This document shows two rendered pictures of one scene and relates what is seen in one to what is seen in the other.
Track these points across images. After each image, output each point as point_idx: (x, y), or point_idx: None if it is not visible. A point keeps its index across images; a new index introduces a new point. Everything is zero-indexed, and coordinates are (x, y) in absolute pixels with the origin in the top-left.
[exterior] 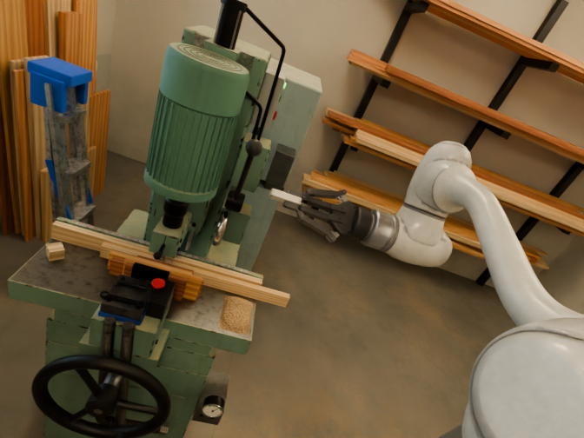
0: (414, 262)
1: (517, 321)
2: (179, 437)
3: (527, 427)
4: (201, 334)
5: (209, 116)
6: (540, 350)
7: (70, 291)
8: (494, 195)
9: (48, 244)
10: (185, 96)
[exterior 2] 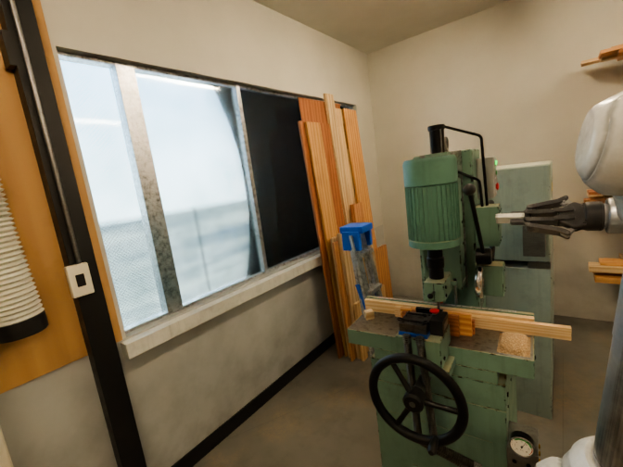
0: None
1: None
2: None
3: (585, 149)
4: (482, 358)
5: (436, 186)
6: (585, 119)
7: (381, 333)
8: None
9: (364, 309)
10: (418, 180)
